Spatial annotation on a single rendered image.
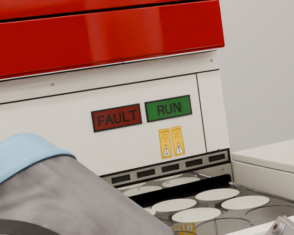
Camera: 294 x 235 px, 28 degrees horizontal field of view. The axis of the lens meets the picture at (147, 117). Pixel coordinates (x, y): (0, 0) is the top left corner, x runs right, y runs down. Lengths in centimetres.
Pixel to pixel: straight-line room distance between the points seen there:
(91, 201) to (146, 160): 101
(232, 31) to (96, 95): 194
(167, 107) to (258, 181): 27
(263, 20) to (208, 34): 193
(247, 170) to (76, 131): 41
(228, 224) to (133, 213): 74
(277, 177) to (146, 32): 43
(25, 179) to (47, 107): 94
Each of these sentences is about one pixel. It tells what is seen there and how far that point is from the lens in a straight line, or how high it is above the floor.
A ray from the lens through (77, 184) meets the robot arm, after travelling 37.
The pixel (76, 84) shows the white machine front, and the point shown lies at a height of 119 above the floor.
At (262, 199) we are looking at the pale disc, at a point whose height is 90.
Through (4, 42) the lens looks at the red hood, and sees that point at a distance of 123.
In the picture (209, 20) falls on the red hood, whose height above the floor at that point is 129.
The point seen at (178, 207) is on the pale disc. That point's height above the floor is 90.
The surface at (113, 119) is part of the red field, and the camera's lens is 133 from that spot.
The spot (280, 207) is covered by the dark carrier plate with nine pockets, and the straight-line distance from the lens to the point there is 119.
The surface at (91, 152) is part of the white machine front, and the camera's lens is 132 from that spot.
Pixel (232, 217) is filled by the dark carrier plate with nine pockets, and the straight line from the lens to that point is 115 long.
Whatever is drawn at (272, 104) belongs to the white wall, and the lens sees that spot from 331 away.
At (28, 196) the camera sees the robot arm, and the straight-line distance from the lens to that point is 35.
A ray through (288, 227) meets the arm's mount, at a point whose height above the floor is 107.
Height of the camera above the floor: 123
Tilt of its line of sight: 6 degrees down
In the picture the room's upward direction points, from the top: 8 degrees counter-clockwise
